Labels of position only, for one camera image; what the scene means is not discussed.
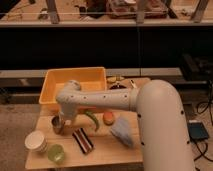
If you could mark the small metal cup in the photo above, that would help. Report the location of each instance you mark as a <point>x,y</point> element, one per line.
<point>57,125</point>

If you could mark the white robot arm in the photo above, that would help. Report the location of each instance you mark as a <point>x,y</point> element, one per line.
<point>163,132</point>

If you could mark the yellow plastic tray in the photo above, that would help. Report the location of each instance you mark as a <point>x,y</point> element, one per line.
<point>90,79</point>

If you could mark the dark red bowl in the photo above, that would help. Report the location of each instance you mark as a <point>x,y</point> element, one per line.
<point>117,86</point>

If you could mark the yellow toy food pieces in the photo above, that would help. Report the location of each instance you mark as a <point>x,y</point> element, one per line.
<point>114,79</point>

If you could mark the orange toy fruit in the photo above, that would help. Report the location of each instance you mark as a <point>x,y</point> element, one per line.
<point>108,118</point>

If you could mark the green chili pepper toy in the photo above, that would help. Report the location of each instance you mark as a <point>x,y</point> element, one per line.
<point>91,115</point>

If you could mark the large blue grey cloth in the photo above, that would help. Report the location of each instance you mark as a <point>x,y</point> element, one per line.
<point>122,131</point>

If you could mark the wooden table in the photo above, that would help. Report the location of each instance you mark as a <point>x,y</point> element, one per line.
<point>107,149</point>

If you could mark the green plastic cup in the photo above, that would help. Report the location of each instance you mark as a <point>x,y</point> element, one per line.
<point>56,153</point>

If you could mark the white paper cup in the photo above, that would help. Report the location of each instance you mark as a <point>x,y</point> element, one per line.
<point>36,142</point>

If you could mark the blue box on floor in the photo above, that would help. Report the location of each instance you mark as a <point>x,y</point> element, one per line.
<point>197,131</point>

